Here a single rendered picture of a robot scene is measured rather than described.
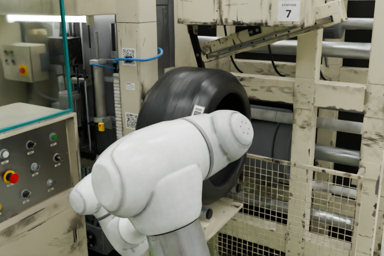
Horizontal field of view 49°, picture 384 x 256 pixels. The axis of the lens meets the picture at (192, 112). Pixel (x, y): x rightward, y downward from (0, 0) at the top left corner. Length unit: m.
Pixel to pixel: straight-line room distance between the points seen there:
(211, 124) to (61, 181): 1.31
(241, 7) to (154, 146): 1.22
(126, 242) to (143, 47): 0.88
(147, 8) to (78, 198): 0.91
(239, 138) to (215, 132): 0.05
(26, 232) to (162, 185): 1.26
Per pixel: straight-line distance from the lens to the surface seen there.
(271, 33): 1.94
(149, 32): 1.86
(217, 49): 2.06
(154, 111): 1.61
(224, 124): 0.78
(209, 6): 1.91
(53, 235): 2.01
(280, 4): 1.77
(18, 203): 1.90
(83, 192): 1.26
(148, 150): 0.69
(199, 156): 0.75
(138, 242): 1.29
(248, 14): 1.83
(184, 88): 1.61
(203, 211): 1.75
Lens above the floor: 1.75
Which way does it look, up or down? 15 degrees down
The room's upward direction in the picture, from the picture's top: 1 degrees counter-clockwise
